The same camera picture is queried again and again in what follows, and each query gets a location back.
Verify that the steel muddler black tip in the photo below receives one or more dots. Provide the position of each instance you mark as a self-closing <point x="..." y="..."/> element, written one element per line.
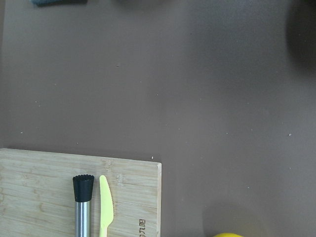
<point x="83" y="189"/>

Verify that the yellow plastic knife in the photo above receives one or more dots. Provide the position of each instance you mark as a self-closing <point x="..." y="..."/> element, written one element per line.
<point x="106" y="206"/>

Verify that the yellow lemon lower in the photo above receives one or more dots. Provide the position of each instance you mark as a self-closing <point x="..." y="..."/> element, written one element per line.
<point x="227" y="235"/>

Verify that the bamboo cutting board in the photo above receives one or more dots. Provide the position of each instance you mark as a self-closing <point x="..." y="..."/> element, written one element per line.
<point x="37" y="196"/>

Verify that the grey folded cloth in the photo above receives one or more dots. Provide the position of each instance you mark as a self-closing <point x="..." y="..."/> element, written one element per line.
<point x="42" y="3"/>

